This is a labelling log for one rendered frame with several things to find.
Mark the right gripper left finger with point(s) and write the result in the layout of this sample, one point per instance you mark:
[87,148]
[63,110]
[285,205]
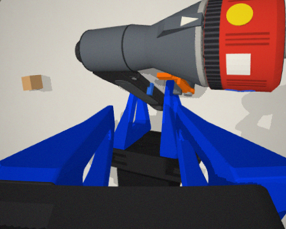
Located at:
[62,158]

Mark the red and black hose nozzle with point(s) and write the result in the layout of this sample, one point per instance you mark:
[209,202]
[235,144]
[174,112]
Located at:
[228,45]

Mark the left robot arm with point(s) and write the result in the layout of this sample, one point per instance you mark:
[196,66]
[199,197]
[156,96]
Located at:
[130,178]

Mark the tan cube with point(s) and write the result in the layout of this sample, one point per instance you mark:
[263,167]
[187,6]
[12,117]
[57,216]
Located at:
[32,82]

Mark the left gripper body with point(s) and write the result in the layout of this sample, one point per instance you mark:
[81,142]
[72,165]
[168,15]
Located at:
[143,156]

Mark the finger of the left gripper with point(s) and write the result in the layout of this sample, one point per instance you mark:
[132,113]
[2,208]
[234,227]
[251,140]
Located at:
[168,146]
[127,131]

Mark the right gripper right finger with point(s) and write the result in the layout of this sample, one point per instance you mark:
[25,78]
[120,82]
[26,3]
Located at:
[229,158]

